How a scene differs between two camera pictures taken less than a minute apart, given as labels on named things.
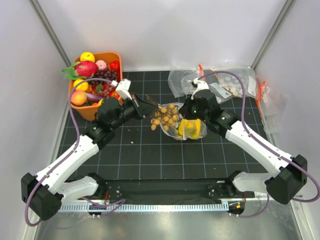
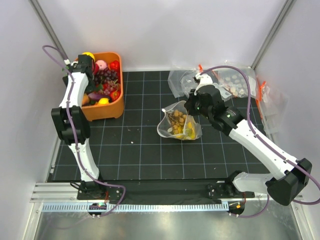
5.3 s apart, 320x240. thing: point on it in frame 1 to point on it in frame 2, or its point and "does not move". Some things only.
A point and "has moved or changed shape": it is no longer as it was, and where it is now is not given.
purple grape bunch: (105, 73) does not move
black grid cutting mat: (177, 137) does not move
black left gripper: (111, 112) to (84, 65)
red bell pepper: (115, 65) does not move
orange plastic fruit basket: (90, 112) does not move
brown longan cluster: (165, 116) has moved or changed shape
